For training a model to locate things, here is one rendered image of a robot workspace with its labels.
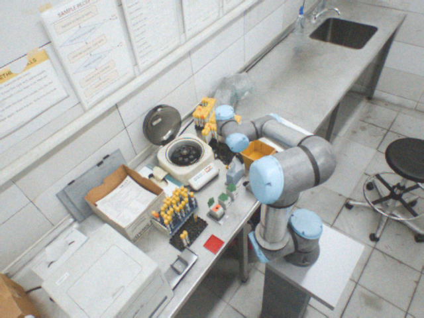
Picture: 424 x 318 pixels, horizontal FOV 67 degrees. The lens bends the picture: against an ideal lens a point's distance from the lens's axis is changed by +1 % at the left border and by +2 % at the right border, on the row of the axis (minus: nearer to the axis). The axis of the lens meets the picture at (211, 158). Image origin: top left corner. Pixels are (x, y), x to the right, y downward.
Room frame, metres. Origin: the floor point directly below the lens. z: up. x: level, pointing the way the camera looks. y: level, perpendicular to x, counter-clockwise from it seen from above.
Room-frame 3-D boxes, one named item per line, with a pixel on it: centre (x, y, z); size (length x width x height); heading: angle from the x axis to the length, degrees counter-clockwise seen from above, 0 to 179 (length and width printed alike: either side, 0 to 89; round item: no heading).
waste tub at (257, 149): (1.07, -0.24, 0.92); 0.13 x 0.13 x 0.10; 43
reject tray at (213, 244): (0.64, 0.04, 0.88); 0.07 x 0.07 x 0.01; 46
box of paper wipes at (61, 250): (0.67, 0.69, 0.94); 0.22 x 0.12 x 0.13; 140
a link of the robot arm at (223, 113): (0.93, -0.07, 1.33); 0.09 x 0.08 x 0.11; 14
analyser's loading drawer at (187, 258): (0.53, 0.20, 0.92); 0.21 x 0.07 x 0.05; 136
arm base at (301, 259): (0.55, -0.31, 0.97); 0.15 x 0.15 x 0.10
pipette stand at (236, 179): (0.97, -0.11, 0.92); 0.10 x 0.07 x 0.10; 138
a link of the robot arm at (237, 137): (0.84, -0.11, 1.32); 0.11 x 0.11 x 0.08; 14
